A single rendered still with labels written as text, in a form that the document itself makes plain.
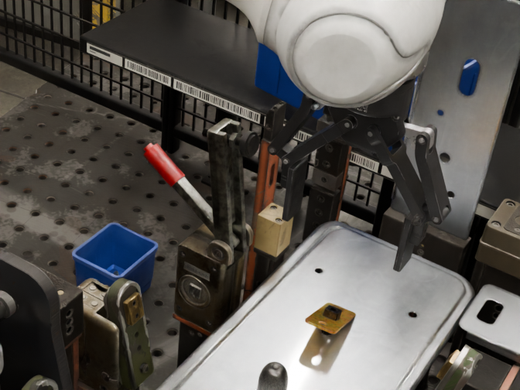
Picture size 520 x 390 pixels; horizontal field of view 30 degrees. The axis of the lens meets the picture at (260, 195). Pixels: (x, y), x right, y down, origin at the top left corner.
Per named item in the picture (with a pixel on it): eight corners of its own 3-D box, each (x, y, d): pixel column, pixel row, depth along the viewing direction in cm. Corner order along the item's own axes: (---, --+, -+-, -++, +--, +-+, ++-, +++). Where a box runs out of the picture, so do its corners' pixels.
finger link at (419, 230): (423, 196, 98) (450, 207, 97) (414, 235, 101) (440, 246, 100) (417, 203, 97) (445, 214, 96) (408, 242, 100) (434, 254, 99)
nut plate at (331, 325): (333, 334, 108) (336, 325, 108) (303, 321, 109) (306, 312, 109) (356, 316, 116) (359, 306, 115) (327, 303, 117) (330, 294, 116)
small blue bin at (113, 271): (118, 322, 153) (118, 279, 148) (70, 295, 157) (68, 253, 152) (159, 285, 161) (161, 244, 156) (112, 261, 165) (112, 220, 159)
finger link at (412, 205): (378, 114, 98) (389, 110, 97) (429, 209, 100) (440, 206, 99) (360, 131, 95) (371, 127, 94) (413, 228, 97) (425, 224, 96)
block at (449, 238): (419, 401, 146) (463, 248, 128) (349, 366, 150) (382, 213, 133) (428, 390, 148) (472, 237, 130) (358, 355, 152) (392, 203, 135)
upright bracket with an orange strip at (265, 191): (238, 401, 142) (274, 111, 113) (230, 397, 143) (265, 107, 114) (249, 389, 144) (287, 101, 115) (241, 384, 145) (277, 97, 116)
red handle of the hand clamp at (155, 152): (230, 252, 112) (140, 148, 112) (220, 260, 114) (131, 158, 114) (249, 234, 115) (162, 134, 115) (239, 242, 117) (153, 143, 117)
